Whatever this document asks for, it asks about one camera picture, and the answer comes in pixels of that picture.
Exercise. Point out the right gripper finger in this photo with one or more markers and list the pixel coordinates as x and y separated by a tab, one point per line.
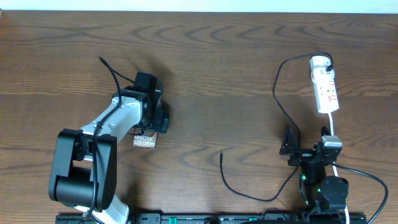
325	131
289	144

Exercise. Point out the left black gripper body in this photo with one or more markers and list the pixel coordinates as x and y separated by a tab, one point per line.
157	121

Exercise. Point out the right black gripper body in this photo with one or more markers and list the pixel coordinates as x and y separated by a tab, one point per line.
302	156

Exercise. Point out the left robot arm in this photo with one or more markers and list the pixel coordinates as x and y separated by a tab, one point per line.
84	167

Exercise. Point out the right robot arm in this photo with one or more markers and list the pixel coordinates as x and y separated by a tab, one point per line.
324	194

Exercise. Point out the white charger plug adapter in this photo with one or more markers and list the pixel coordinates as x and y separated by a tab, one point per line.
319	61

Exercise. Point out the white power strip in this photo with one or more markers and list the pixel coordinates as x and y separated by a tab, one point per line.
325	90

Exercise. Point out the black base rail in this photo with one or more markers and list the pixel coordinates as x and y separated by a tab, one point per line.
272	217

